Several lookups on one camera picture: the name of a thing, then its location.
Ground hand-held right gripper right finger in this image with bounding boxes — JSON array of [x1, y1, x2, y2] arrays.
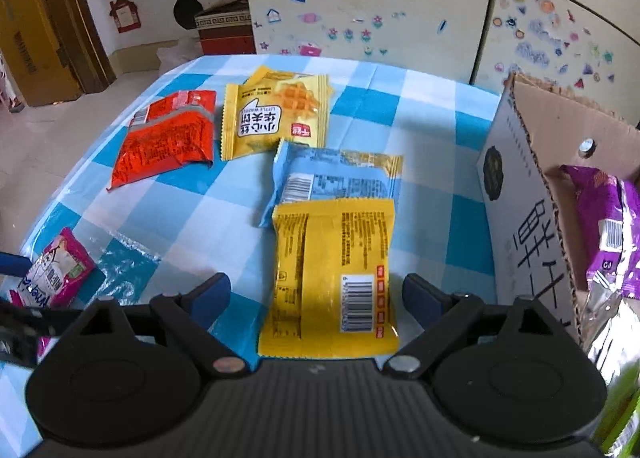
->
[[381, 273, 571, 381]]

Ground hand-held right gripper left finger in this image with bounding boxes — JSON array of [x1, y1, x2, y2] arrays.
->
[[70, 272, 247, 380]]

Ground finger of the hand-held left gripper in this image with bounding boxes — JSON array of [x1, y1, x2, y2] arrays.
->
[[0, 252, 32, 285], [0, 300, 54, 370]]

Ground pink snack packet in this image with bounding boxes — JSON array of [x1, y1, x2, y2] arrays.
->
[[9, 227, 97, 311]]

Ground yellow snack packet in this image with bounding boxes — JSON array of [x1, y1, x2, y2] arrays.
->
[[257, 198, 401, 358], [219, 65, 333, 161]]

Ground cardboard box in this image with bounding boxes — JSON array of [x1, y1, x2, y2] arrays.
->
[[475, 70, 640, 391]]

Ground blue snack packet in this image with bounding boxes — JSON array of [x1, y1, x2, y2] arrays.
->
[[257, 138, 405, 230]]

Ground red snack packet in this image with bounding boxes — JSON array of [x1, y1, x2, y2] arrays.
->
[[107, 90, 217, 193]]

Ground silver foil snack packet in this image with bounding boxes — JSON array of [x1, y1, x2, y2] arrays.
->
[[580, 270, 640, 390]]

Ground purple snack packet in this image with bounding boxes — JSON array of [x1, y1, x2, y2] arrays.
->
[[559, 164, 640, 301]]

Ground green snack packet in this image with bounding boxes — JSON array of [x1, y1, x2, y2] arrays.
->
[[597, 378, 640, 458]]

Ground blue checked tablecloth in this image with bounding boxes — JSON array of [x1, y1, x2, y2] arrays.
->
[[0, 54, 504, 444]]

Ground yellow wooden door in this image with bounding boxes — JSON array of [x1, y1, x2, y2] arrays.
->
[[0, 0, 84, 108]]

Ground red-brown cardboard carton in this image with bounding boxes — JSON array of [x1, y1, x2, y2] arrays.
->
[[194, 0, 257, 57]]

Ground colourful cabinet door stickers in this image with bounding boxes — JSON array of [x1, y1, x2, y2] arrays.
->
[[252, 0, 619, 90]]

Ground wooden door frame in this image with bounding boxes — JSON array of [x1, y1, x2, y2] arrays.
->
[[30, 0, 119, 95]]

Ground red house switch decal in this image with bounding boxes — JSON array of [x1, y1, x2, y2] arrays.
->
[[109, 0, 137, 34]]

